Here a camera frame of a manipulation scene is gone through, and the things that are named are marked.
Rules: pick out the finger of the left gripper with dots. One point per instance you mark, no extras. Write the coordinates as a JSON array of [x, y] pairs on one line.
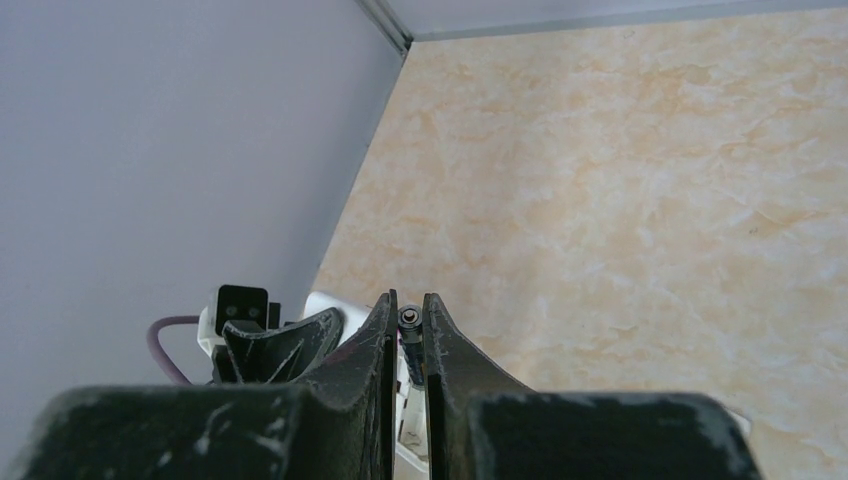
[[252, 355]]

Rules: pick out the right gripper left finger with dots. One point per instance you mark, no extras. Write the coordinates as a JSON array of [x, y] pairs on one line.
[[335, 421]]

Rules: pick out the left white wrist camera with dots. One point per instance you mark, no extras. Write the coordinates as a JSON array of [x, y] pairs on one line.
[[234, 302]]

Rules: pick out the white remote control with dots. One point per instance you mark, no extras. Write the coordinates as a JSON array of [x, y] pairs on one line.
[[411, 417]]

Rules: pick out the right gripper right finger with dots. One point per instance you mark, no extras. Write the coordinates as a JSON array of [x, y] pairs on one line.
[[583, 430]]

